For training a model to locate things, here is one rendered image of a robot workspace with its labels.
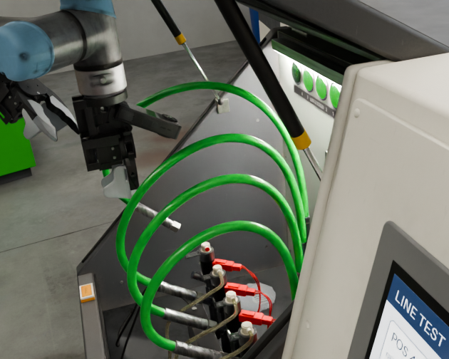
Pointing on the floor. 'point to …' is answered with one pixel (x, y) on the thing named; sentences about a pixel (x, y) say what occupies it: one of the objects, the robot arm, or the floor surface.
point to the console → (381, 190)
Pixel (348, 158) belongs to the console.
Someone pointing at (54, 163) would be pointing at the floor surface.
